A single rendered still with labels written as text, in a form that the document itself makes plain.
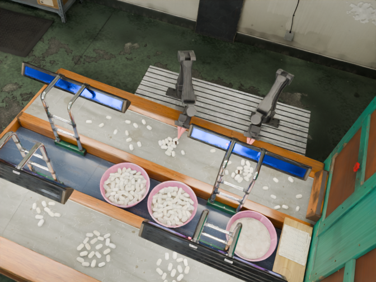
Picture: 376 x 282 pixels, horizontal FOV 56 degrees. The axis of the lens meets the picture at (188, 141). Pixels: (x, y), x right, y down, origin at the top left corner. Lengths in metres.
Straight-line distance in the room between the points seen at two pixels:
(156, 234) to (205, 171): 0.67
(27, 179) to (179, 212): 0.77
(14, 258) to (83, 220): 0.35
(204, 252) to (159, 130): 0.95
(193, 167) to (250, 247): 0.54
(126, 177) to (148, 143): 0.26
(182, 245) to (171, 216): 0.44
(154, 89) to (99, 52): 1.41
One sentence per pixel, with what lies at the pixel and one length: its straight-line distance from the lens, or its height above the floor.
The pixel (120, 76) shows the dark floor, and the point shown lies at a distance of 3.52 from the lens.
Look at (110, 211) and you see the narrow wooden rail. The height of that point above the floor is 0.76.
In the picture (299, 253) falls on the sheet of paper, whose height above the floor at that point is 0.78.
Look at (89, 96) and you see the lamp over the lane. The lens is 1.93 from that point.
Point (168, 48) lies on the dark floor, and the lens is 3.82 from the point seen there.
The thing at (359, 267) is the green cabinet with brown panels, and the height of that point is 1.30.
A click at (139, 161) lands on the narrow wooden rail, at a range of 2.02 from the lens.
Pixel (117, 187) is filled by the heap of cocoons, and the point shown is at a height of 0.74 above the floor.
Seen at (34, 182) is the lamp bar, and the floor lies 1.10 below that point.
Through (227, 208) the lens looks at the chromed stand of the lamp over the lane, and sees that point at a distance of 1.99.
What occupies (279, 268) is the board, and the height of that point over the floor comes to 0.78.
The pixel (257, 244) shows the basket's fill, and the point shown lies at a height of 0.74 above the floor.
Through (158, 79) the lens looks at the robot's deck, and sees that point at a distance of 2.57.
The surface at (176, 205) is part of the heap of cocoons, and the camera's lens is 1.94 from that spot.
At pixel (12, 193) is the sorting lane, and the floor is 0.74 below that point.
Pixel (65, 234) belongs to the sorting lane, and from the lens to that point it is 1.91.
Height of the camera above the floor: 2.49
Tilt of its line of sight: 55 degrees down
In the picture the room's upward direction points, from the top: 9 degrees clockwise
